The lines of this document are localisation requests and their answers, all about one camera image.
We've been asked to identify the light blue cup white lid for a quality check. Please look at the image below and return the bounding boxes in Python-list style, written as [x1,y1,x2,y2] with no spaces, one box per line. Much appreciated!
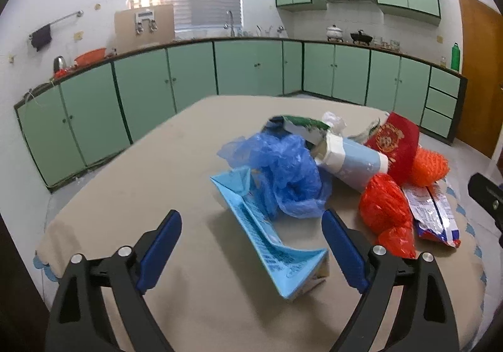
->
[313,133,390,192]

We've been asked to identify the green base cabinets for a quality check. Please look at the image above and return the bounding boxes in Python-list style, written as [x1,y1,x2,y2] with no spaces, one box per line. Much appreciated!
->
[14,38,468,191]

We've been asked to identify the silver snack wrapper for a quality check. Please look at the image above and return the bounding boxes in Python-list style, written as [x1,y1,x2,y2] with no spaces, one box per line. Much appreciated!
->
[403,178,462,248]

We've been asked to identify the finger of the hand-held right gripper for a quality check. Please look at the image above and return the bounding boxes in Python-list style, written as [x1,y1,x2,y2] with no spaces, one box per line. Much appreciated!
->
[467,173,503,247]

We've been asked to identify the dark towel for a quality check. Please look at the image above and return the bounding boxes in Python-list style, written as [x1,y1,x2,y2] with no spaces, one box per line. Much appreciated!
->
[30,25,53,52]

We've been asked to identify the clear packet green edge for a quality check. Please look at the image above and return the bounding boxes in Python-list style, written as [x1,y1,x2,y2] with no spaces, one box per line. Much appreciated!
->
[348,119,381,141]

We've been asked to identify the wooden door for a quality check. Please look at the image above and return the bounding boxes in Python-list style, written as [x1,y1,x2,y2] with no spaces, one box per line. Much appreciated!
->
[456,0,503,158]

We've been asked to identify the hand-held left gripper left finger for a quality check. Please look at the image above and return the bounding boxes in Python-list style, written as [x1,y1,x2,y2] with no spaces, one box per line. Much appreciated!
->
[46,209,183,352]

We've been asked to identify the orange basin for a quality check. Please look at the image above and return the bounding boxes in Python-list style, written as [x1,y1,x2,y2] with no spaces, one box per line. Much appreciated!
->
[74,47,108,66]

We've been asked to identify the green and white carton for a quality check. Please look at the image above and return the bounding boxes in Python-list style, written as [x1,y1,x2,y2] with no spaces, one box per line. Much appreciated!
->
[264,115,334,152]

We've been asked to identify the blue plastic bag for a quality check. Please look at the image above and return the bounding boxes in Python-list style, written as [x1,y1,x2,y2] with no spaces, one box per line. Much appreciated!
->
[217,133,333,219]

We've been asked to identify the red pouch gold print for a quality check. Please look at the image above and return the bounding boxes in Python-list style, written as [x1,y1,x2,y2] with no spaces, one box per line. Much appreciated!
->
[365,112,421,183]

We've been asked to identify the light blue carton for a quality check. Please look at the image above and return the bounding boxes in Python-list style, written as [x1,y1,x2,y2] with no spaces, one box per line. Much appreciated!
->
[210,167,330,301]

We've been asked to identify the orange-red plastic bag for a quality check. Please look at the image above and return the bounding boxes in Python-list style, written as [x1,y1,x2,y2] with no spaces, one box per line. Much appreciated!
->
[359,174,417,259]

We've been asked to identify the white hook rack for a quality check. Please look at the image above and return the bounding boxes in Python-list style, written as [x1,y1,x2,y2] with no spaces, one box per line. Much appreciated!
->
[134,10,158,35]

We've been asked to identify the orange mesh net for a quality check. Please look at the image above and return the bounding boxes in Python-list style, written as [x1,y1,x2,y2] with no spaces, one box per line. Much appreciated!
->
[411,147,449,185]

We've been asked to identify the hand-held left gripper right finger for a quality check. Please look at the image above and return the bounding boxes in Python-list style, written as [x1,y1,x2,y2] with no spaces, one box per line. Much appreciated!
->
[321,208,460,352]

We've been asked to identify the metal towel bar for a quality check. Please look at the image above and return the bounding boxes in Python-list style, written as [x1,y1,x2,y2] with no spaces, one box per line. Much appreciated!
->
[28,10,84,39]

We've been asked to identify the wooden cutting board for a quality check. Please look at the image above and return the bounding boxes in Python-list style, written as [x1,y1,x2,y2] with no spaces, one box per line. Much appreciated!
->
[114,4,175,54]

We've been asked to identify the white plastic bag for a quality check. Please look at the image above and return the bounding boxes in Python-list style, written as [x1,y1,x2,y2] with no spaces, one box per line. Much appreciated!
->
[322,112,347,136]

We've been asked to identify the row of glass jars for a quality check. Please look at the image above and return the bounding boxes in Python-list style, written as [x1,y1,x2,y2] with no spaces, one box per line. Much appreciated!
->
[371,37,401,51]

